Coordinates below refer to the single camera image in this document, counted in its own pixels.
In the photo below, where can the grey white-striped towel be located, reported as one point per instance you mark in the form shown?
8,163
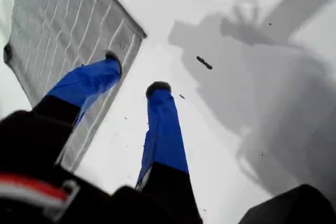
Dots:
65,11

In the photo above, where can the dark lint scrap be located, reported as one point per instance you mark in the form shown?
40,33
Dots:
204,62

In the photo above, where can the black clamp block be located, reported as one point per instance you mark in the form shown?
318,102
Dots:
302,208

